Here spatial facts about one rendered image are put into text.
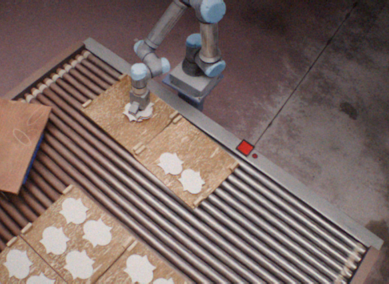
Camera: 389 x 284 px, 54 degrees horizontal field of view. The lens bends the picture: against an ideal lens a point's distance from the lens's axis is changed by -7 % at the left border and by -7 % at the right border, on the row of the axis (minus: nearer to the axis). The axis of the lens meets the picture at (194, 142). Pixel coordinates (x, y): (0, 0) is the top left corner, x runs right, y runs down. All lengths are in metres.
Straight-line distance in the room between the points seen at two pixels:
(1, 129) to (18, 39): 2.12
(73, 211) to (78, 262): 0.25
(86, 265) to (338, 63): 3.13
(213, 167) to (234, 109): 1.46
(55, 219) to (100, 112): 0.64
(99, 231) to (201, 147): 0.66
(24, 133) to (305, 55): 2.84
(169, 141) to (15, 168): 0.77
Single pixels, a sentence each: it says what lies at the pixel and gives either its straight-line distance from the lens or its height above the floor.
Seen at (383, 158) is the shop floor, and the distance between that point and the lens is 3.66.
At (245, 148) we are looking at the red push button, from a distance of 2.14.
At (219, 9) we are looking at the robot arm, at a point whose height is 1.56.
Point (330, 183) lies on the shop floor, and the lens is 3.31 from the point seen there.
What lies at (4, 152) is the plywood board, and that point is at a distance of 2.09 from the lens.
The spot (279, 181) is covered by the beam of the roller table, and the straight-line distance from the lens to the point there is 2.11.
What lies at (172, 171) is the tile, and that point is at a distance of 2.01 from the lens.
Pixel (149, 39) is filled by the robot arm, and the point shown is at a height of 1.33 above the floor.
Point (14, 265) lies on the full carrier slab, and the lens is 1.94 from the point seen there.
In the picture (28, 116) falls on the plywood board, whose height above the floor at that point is 1.04.
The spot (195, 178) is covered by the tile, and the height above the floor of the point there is 0.95.
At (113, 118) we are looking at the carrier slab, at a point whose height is 0.94.
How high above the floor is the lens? 2.72
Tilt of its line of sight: 57 degrees down
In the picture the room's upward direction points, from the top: 8 degrees clockwise
